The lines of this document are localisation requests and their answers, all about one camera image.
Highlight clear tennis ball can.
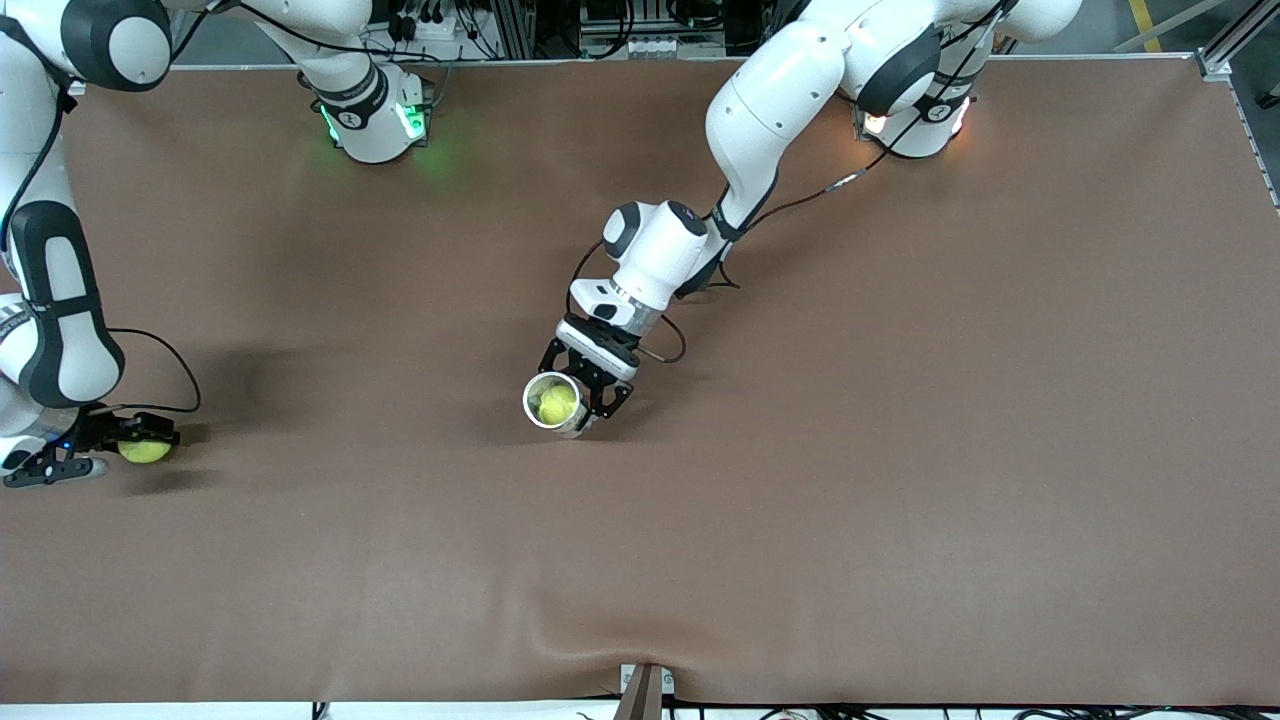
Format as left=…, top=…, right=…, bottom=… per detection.
left=522, top=371, right=599, bottom=441

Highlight aluminium bracket with profile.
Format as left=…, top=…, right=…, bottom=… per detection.
left=618, top=662, right=677, bottom=720

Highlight brown table mat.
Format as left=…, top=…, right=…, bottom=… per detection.
left=0, top=57, right=1280, bottom=707

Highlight white power strip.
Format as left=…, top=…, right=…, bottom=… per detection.
left=392, top=8, right=463, bottom=43

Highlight aluminium frame profile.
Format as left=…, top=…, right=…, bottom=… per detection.
left=1198, top=0, right=1280, bottom=81

